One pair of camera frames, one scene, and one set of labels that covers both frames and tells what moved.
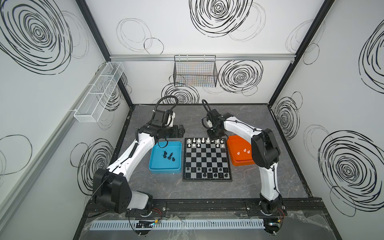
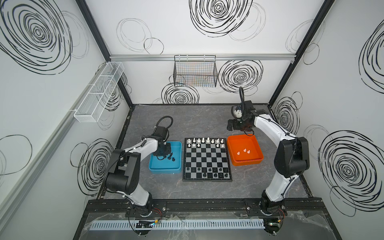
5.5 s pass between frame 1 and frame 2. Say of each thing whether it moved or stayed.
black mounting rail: stayed
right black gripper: moved
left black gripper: moved
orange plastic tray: stayed
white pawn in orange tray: stayed
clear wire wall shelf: stayed
